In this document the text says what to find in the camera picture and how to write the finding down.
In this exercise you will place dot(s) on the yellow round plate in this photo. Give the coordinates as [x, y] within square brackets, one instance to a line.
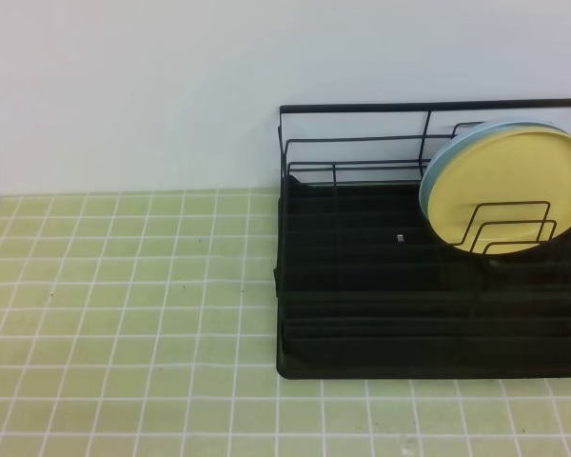
[505, 193]

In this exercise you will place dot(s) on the black wire dish rack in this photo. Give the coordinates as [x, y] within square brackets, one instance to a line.
[387, 144]

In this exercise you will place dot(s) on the black drip tray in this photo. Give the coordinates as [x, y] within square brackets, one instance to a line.
[365, 290]

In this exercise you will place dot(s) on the light blue round plate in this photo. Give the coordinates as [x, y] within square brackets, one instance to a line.
[464, 137]

